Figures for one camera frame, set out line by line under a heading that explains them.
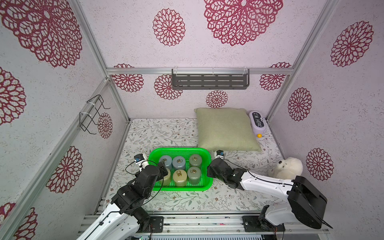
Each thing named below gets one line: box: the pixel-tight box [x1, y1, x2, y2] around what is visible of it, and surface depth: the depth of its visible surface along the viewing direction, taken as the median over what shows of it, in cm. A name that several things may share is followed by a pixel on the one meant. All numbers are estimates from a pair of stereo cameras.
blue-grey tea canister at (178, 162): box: [172, 156, 186, 170], surface depth 89 cm
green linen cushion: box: [194, 107, 262, 152], surface depth 100 cm
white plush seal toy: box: [268, 157, 303, 180], surface depth 75 cm
